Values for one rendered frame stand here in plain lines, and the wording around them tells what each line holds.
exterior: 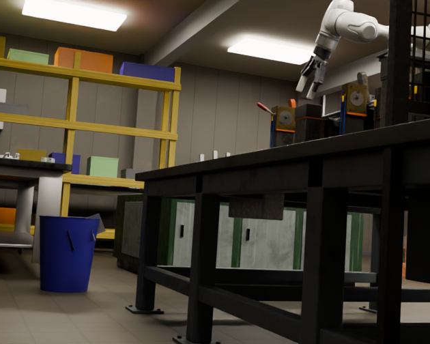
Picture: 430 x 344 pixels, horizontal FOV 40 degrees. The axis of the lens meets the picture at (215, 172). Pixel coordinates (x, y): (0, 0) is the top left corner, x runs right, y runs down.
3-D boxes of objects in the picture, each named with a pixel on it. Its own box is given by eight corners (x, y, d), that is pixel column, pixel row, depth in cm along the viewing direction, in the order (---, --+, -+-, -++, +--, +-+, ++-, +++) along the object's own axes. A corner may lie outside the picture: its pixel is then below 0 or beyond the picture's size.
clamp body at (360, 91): (329, 172, 232) (334, 84, 235) (355, 175, 236) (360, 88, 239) (338, 171, 226) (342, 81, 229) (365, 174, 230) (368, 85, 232)
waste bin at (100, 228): (96, 286, 389) (102, 213, 393) (106, 294, 354) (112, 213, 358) (31, 284, 375) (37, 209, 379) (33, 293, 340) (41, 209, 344)
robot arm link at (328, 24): (313, 28, 250) (330, 34, 239) (328, -8, 246) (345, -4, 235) (333, 35, 255) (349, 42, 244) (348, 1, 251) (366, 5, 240)
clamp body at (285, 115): (261, 179, 294) (265, 107, 297) (287, 181, 299) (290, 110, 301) (267, 179, 286) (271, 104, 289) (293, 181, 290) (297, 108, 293)
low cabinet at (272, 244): (268, 269, 622) (271, 206, 627) (362, 289, 478) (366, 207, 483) (110, 265, 556) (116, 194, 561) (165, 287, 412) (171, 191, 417)
